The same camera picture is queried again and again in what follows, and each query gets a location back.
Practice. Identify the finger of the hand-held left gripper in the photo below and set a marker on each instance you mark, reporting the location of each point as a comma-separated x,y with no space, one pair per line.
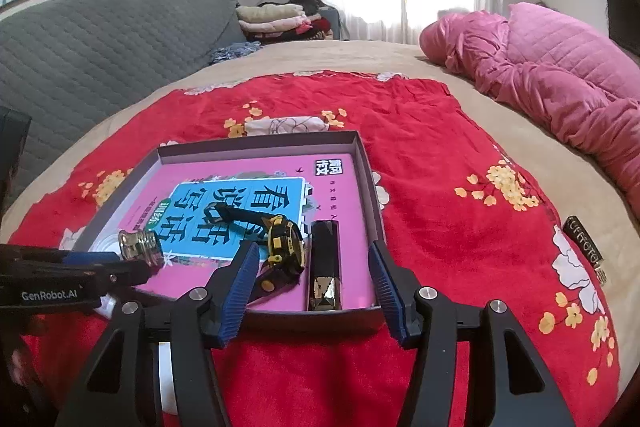
127,274
92,258

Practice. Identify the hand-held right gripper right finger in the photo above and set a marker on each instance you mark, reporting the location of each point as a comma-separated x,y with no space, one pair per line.
387,294

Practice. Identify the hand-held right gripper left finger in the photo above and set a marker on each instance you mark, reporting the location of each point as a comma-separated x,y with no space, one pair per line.
240,292

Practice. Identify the white ribbed jar lid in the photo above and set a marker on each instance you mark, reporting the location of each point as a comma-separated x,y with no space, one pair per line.
106,243

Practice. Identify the gold rimmed glass jar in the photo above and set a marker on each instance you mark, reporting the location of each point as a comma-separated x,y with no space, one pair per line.
142,249

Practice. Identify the yellow black wristwatch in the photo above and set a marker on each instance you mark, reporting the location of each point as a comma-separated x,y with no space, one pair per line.
285,242

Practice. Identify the black gold lipstick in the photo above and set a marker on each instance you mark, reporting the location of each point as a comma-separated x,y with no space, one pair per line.
325,267

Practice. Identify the white earbuds case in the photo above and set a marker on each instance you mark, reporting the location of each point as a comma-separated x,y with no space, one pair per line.
167,372

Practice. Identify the grey cardboard box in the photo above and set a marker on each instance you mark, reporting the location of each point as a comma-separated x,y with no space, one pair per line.
367,187

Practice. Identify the person's left forearm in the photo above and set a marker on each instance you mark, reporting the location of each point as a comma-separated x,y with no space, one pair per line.
17,367

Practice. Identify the pink blue book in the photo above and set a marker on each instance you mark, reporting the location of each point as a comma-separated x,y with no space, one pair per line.
330,177

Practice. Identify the dark box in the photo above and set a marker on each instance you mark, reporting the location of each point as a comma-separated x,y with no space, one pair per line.
12,152

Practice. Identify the red floral blanket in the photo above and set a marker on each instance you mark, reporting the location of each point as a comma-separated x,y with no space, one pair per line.
450,147

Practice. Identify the black blanket label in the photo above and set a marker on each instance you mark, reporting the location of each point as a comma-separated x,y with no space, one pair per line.
585,249

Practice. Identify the grey quilted headboard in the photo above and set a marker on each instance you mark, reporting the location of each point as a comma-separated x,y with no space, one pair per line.
100,52

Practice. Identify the blue patterned cloth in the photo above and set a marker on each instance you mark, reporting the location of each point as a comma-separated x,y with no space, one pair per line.
235,53

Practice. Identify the beige bed sheet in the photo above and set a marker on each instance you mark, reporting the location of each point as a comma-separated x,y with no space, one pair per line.
350,54

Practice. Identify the pink quilt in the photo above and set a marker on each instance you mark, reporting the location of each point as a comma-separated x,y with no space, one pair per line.
550,77

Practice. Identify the stack of folded clothes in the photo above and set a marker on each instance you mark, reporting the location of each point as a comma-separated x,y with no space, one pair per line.
275,19

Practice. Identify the black television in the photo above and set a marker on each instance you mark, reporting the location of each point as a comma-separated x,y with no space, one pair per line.
620,19

